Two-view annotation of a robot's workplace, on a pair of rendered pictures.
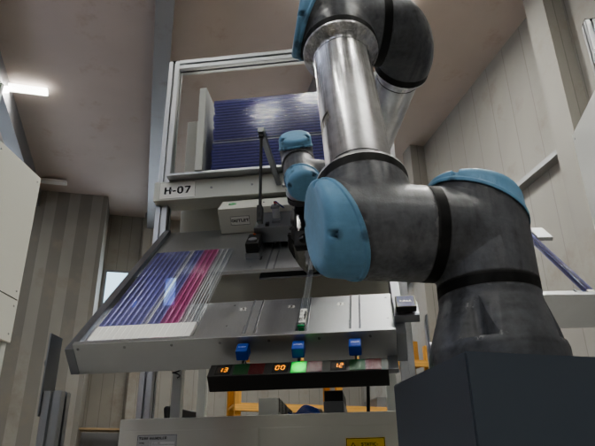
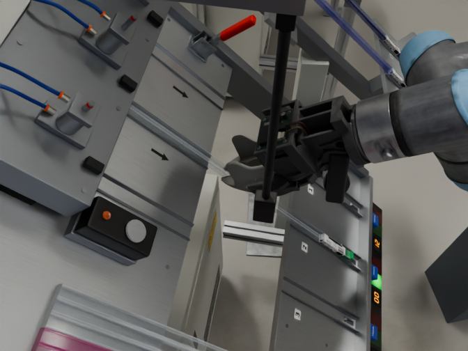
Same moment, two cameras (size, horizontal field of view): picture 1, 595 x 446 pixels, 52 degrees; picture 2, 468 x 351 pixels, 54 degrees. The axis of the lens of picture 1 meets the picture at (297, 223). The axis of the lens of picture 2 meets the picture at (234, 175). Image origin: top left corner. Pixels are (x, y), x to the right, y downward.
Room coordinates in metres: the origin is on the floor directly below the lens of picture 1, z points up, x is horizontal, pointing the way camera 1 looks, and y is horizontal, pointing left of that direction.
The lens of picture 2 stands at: (1.41, 0.33, 1.51)
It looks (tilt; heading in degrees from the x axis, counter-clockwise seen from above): 57 degrees down; 273
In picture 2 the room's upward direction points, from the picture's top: straight up
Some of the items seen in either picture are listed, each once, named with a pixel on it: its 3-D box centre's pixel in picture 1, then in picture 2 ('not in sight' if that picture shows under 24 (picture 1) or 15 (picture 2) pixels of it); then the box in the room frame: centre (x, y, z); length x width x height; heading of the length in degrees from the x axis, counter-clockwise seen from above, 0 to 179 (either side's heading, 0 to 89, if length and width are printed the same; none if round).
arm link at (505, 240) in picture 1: (474, 233); not in sight; (0.67, -0.21, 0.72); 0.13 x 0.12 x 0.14; 99
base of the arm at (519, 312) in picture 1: (493, 327); not in sight; (0.68, -0.22, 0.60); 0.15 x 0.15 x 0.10
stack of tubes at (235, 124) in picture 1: (292, 138); not in sight; (1.71, 0.01, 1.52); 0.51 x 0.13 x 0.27; 83
